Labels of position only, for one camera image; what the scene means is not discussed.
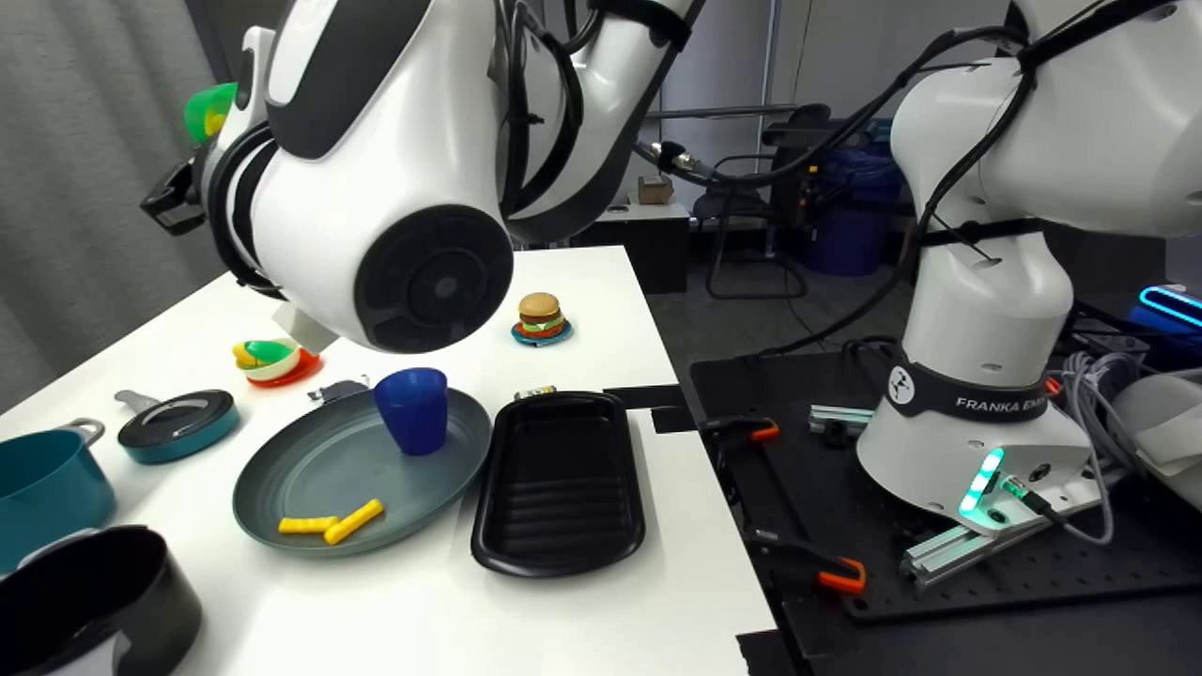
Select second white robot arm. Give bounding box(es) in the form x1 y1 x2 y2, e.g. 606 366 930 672
856 0 1202 533

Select orange black clamp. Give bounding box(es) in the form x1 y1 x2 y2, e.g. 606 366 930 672
742 528 869 596

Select black rectangular tray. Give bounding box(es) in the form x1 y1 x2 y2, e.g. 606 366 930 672
468 392 645 579

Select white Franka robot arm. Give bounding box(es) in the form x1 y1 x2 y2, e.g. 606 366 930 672
144 0 706 353

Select small grey toy piece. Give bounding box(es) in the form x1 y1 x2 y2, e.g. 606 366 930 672
307 381 367 405

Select small teal plate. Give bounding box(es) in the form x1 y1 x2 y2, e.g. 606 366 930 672
511 324 573 346

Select green plastic cup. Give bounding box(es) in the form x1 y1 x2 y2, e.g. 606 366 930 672
183 84 235 144

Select yellow toy fries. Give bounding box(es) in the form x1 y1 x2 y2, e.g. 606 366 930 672
273 500 387 545

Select toy burger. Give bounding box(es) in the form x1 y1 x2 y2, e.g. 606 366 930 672
520 294 567 334

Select blue plastic cup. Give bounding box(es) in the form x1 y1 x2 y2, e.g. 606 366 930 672
373 367 448 453

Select teal cooking pot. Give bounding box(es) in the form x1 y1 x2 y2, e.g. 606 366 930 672
0 418 115 574

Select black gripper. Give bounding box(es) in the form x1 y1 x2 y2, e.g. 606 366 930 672
140 159 208 237

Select black cooking pot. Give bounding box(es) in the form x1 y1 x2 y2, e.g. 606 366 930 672
0 527 203 676

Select toy food on orange plate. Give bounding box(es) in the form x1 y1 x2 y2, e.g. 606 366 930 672
232 338 323 388

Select teal pan lid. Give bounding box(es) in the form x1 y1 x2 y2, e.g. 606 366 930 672
115 392 239 467

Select grey round plate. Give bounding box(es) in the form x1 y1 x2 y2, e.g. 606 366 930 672
232 392 492 561

